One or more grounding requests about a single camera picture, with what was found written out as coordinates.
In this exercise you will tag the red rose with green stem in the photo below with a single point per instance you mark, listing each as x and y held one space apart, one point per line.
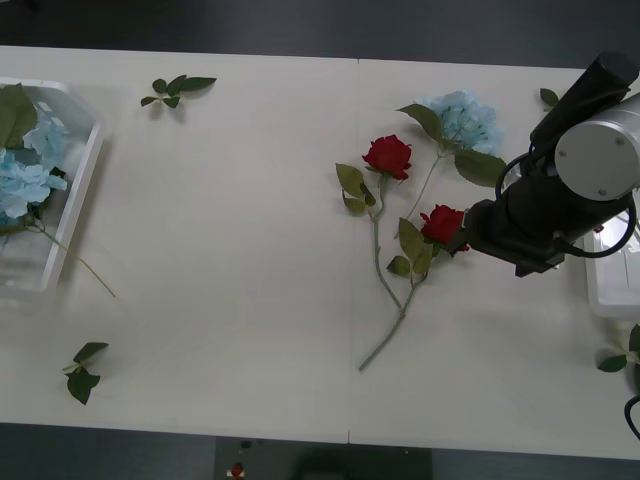
442 222
389 156

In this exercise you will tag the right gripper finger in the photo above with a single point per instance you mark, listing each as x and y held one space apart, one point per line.
464 220
460 246

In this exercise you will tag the pale blue flower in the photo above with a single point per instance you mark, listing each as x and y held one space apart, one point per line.
47 137
465 120
25 185

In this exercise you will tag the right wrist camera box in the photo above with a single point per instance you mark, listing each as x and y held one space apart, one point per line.
540 265

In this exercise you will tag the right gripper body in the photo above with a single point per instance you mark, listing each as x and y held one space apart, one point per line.
490 227

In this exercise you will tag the loose green leaf twig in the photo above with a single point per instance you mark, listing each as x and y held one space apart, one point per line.
82 382
177 86
612 363

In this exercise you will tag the single loose green leaf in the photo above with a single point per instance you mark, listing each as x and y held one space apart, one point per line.
549 96

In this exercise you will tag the shallow white box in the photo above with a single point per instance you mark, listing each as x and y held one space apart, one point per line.
80 165
612 300

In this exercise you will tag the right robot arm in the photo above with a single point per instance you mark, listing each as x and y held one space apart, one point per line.
595 160

